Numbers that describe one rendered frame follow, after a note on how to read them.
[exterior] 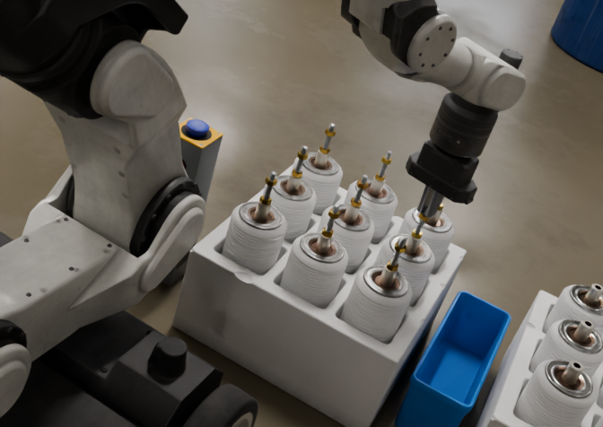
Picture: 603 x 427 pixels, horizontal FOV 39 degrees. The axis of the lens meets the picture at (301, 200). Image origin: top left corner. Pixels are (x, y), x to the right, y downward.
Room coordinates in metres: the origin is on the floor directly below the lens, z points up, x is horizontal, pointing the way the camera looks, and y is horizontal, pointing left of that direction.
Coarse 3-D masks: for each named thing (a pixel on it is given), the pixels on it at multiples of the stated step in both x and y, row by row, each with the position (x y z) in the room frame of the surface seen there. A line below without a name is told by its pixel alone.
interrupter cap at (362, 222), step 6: (342, 204) 1.28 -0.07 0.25; (342, 210) 1.27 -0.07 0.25; (360, 210) 1.28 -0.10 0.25; (342, 216) 1.25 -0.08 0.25; (360, 216) 1.26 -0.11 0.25; (366, 216) 1.27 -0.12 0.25; (336, 222) 1.22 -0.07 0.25; (342, 222) 1.23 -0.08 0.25; (348, 222) 1.24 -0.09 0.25; (354, 222) 1.24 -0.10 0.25; (360, 222) 1.25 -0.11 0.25; (366, 222) 1.25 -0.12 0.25; (348, 228) 1.22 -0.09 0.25; (354, 228) 1.22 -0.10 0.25; (360, 228) 1.23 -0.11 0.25; (366, 228) 1.23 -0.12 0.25
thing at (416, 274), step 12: (384, 240) 1.23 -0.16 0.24; (384, 252) 1.20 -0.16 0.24; (432, 252) 1.23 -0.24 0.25; (384, 264) 1.19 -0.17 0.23; (408, 264) 1.18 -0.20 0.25; (420, 264) 1.18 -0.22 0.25; (432, 264) 1.20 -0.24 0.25; (408, 276) 1.17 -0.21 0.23; (420, 276) 1.18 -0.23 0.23; (420, 288) 1.19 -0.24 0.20
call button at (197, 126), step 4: (188, 120) 1.27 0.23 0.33; (192, 120) 1.27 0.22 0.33; (196, 120) 1.28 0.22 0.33; (200, 120) 1.28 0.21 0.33; (188, 124) 1.26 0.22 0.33; (192, 124) 1.26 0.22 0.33; (196, 124) 1.26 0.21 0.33; (200, 124) 1.27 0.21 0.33; (204, 124) 1.27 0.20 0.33; (188, 128) 1.25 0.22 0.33; (192, 128) 1.25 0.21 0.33; (196, 128) 1.25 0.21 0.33; (200, 128) 1.25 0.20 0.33; (204, 128) 1.26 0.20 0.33; (208, 128) 1.27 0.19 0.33; (188, 132) 1.25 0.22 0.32; (192, 132) 1.25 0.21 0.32; (196, 132) 1.25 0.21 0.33; (200, 132) 1.25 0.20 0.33; (204, 132) 1.25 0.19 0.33; (200, 136) 1.25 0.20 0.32
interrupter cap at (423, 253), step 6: (402, 234) 1.25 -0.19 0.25; (390, 240) 1.22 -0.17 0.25; (396, 240) 1.22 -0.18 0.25; (390, 246) 1.20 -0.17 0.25; (420, 246) 1.23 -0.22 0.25; (426, 246) 1.24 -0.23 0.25; (408, 252) 1.21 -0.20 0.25; (420, 252) 1.22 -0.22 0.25; (426, 252) 1.22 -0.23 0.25; (402, 258) 1.18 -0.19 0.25; (408, 258) 1.18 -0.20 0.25; (414, 258) 1.19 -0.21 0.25; (420, 258) 1.20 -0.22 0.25; (426, 258) 1.20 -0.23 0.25
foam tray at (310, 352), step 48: (336, 192) 1.44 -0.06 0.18; (192, 288) 1.12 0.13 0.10; (240, 288) 1.09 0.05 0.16; (432, 288) 1.23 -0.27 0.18; (192, 336) 1.11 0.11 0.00; (240, 336) 1.08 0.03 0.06; (288, 336) 1.06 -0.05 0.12; (336, 336) 1.04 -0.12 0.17; (288, 384) 1.05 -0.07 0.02; (336, 384) 1.03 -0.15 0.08; (384, 384) 1.01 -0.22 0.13
